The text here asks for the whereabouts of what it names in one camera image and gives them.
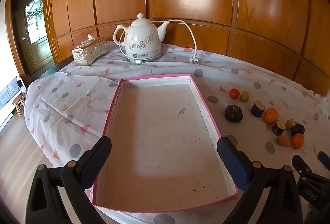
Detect dark cylindrical fruit piece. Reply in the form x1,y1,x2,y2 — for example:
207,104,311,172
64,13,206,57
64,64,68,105
272,120,286,136
251,101,266,118

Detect dark round fruit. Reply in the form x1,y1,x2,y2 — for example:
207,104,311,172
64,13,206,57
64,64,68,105
291,124,305,137
225,104,243,123

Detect pink cardboard tray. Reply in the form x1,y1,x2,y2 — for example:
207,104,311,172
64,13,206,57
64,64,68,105
92,74,239,213

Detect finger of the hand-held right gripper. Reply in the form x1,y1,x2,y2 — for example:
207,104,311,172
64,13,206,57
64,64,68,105
318,151,330,165
292,154,314,182

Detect small orange carrot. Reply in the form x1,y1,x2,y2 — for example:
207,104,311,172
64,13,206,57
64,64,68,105
276,135,291,146

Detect silver ornate tissue box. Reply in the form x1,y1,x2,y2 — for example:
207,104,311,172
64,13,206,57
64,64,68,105
71,34,109,67

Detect small wooden stool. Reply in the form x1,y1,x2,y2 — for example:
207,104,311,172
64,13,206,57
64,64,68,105
13,95,26,117

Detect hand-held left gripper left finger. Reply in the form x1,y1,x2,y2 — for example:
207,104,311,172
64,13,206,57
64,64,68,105
25,136,112,224

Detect dark table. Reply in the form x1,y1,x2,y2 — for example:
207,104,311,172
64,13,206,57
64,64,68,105
29,55,75,84

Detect silver kettle base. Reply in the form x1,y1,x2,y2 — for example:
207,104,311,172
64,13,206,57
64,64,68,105
126,52,162,64

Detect orange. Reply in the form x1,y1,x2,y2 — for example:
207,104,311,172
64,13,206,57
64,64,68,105
292,133,305,149
263,108,279,125

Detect wooden door with glass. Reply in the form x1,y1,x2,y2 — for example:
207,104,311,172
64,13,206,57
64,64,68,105
10,0,54,77

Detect white power cord with plug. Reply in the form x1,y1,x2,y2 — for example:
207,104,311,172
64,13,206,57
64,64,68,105
148,19,199,64

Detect white patterned tablecloth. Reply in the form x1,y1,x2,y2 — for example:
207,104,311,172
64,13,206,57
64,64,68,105
24,42,330,224

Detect blue patterned cloth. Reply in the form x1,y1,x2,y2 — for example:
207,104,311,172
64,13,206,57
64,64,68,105
0,80,20,108

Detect white ceramic electric kettle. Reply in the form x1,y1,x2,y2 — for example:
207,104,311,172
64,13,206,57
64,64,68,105
113,13,170,61

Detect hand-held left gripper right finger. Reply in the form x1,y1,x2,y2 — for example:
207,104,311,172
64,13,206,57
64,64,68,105
217,136,301,224

